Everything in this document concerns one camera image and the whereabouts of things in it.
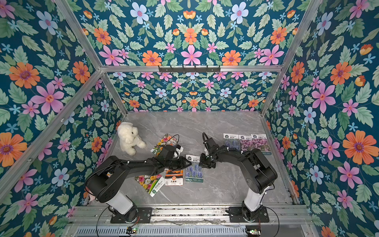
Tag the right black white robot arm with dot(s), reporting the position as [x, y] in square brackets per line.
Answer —
[257, 171]

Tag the orange marigold seed packet lower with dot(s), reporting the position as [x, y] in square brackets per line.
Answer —
[174, 178]

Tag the black hook rail on wall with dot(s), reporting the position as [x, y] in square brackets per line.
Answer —
[187, 69]

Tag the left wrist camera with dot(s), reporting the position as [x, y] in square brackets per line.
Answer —
[178, 150]

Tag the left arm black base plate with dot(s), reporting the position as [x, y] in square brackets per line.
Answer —
[142, 215]

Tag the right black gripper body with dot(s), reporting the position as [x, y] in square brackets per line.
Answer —
[208, 158]

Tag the lavender seed packet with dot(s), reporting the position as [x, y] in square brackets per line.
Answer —
[232, 141]
[194, 172]

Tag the mixed flowers seed packet top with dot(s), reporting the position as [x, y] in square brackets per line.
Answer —
[166, 140]

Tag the white slotted cable duct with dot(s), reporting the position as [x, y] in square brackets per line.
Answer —
[162, 231]

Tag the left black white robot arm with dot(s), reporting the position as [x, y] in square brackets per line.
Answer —
[107, 179]

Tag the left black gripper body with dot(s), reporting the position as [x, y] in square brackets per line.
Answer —
[174, 164]

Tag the pink flowers seed packet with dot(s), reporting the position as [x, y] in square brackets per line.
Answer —
[260, 141]
[247, 142]

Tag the aluminium front rail frame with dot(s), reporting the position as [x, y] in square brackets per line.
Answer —
[214, 214]

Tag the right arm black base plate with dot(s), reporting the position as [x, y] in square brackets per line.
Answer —
[244, 215]

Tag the pink plush pig toy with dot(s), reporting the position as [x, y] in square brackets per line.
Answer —
[88, 196]

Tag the white plush teddy bear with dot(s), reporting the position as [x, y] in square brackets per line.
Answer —
[129, 138]

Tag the colourful roses seed packet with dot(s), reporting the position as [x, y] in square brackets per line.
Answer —
[151, 184]

